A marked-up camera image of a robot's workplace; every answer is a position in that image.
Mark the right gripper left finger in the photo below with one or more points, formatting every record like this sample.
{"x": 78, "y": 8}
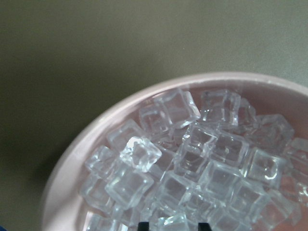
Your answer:
{"x": 143, "y": 226}

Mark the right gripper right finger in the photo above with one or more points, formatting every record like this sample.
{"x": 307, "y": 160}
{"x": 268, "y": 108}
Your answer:
{"x": 203, "y": 226}

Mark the clear ice cubes pile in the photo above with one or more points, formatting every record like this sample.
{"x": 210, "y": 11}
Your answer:
{"x": 218, "y": 163}

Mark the pink bowl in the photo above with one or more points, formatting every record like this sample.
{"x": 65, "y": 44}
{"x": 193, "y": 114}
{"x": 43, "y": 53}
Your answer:
{"x": 64, "y": 209}

